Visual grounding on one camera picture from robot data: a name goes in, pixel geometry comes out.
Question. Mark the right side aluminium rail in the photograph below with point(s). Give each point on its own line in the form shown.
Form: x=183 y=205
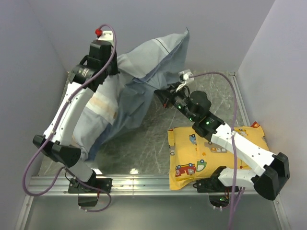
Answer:
x=240 y=102

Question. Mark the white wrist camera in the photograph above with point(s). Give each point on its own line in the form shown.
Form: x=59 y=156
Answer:
x=104 y=35
x=185 y=78

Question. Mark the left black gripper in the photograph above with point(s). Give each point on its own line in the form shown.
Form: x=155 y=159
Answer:
x=115 y=69

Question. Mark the blue striped pillowcase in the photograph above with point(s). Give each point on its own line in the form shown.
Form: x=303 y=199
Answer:
x=120 y=104

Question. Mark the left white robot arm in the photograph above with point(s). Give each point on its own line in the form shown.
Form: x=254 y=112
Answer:
x=84 y=80

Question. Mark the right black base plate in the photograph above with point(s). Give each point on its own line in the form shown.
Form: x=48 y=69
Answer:
x=219 y=195

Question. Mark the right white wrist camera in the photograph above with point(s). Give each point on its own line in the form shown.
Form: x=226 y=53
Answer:
x=185 y=78

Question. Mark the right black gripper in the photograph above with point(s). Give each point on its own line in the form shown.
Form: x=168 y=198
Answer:
x=167 y=96

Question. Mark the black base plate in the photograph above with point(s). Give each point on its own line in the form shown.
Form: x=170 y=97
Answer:
x=88 y=196
x=219 y=195

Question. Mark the aluminium mounting rail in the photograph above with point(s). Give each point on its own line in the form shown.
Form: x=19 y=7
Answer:
x=122 y=185

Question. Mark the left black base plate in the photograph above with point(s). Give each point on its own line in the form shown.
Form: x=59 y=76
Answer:
x=88 y=196

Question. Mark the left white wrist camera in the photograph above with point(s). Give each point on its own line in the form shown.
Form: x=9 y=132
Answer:
x=104 y=35

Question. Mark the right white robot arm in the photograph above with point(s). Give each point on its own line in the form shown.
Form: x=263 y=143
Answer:
x=268 y=172

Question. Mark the yellow cartoon car pillow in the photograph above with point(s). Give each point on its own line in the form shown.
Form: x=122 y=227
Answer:
x=193 y=158

